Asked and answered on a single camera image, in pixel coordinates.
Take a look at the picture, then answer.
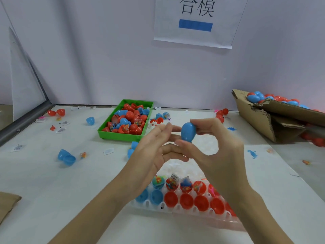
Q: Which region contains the person's right hand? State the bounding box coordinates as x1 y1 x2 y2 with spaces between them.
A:
174 117 254 201

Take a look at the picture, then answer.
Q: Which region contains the person's left hand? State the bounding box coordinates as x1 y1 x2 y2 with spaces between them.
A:
118 122 190 201

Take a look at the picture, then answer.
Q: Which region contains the small capsule cluster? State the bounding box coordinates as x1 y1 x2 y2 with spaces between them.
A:
150 112 171 124

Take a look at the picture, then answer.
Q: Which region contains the cardboard box of capsules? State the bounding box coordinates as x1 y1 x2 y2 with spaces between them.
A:
232 89 325 144

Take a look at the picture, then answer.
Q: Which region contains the pile of finished eggs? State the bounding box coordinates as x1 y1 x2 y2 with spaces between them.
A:
247 91 325 111

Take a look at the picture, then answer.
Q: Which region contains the person's left forearm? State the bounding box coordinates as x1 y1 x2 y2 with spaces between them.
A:
48 178 148 244

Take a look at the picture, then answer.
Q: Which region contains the green plastic tray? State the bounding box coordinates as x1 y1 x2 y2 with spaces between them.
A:
97 99 154 142

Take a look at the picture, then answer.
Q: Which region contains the clear plastic egg tray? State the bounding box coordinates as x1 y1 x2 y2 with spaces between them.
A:
127 124 250 229

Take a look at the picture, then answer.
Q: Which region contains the white paper sign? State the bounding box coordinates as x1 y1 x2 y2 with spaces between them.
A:
153 0 250 49

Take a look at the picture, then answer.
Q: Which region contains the clear triangular panel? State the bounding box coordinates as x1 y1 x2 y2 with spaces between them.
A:
9 27 49 121

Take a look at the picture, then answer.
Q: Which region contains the flat brown cardboard sheet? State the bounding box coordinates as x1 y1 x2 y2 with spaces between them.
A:
0 191 22 224

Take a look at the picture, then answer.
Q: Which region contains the grey metal rail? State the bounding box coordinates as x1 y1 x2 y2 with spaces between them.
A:
0 101 54 145

